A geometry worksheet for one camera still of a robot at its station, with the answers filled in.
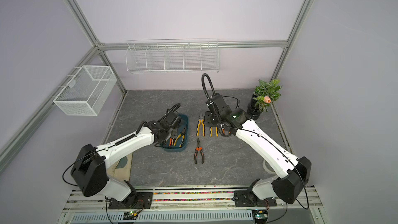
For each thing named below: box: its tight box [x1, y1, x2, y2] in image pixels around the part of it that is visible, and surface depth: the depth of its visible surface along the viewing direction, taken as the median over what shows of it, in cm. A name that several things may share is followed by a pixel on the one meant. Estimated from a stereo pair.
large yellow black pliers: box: [209, 126, 219, 137], surface depth 98 cm
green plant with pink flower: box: [252, 78, 281, 112], surface depth 87 cm
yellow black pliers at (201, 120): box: [196, 113, 206, 137], surface depth 101 cm
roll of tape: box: [262, 159, 277, 175], surface depth 84 cm
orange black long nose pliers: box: [193, 137, 205, 165], surface depth 91 cm
